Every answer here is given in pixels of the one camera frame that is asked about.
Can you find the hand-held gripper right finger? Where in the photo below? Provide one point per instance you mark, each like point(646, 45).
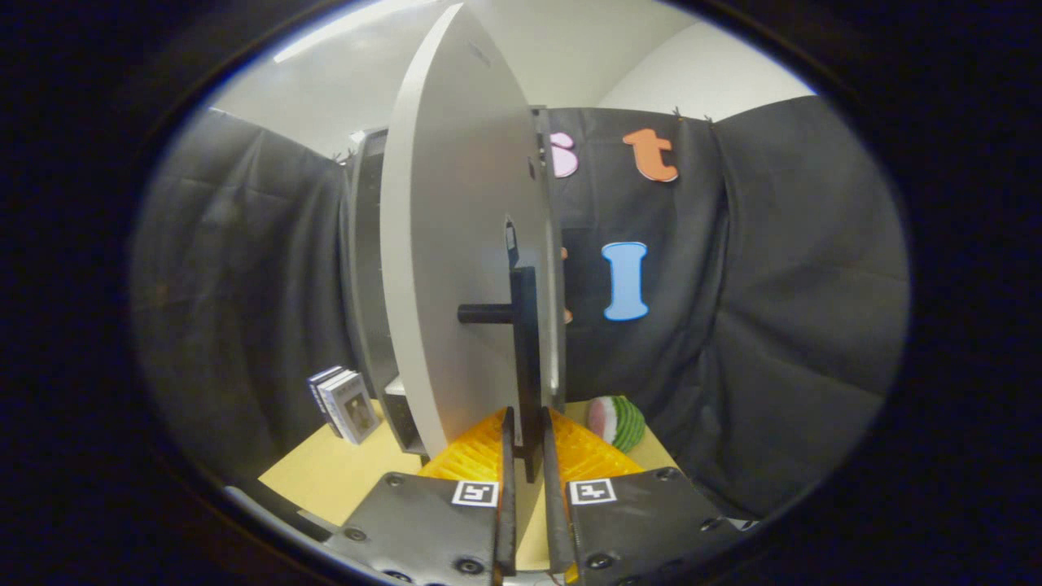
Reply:
point(556, 521)

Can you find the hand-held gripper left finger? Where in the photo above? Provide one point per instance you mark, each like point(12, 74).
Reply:
point(507, 521)

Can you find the white shoe cabinet door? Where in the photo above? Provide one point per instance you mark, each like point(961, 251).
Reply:
point(456, 203)

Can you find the watermelon slice toy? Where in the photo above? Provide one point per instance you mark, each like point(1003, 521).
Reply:
point(619, 422)

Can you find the grey book with portrait cover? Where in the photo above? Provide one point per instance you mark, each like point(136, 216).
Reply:
point(356, 411)

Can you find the white and blue book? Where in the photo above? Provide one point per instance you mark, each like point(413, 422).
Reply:
point(327, 389)

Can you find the black backdrop cloth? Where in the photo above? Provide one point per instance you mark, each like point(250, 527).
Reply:
point(773, 285)

